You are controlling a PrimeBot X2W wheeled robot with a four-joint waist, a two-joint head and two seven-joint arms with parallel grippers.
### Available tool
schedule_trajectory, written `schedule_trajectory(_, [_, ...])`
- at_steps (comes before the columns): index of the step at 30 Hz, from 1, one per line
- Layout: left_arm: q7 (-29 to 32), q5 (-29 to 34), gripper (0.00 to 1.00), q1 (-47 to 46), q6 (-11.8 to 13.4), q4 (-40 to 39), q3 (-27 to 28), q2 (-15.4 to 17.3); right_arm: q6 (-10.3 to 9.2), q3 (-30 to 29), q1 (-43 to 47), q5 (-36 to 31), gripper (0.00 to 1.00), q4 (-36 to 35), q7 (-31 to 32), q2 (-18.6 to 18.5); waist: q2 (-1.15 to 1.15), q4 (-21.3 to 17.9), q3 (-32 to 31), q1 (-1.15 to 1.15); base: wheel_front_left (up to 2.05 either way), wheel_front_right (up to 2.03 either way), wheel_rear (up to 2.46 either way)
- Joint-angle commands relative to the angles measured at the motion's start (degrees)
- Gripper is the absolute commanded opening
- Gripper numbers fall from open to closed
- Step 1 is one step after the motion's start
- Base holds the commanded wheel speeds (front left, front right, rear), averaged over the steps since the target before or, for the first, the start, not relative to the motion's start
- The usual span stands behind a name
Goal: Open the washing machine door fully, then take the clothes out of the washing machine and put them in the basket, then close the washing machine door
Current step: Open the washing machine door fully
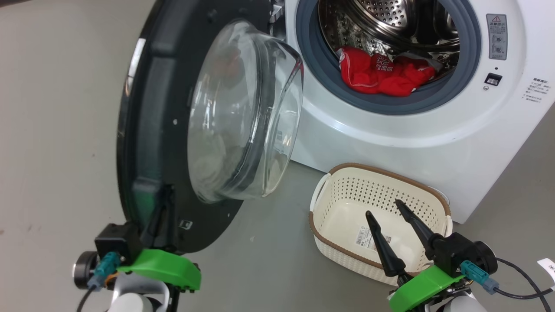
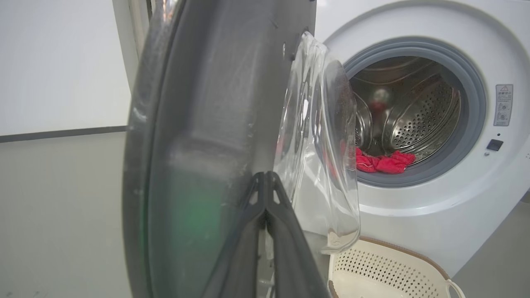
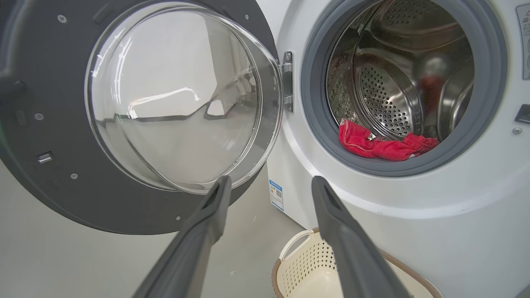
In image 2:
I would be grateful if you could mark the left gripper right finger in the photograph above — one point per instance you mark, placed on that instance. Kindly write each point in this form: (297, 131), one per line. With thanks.
(294, 256)

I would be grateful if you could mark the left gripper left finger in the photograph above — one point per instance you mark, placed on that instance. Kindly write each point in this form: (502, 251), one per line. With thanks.
(238, 256)

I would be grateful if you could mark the red garment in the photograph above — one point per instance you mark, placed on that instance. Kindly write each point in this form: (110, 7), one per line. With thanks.
(389, 163)

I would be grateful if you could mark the grey washing machine door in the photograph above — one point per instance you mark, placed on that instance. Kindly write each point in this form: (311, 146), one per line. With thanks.
(198, 124)

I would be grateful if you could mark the cream perforated laundry basket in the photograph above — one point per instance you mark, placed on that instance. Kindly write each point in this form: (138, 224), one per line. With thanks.
(372, 269)

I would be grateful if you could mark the white front-load washing machine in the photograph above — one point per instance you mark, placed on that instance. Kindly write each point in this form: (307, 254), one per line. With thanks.
(455, 231)

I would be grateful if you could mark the stainless steel washing machine drum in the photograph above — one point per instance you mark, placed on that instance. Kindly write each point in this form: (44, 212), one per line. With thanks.
(422, 116)

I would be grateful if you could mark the black door latch socket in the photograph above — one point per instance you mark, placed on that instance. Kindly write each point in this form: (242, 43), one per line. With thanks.
(495, 145)

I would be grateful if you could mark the grey warning sticker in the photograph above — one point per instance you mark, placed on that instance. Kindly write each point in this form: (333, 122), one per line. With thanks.
(503, 105)

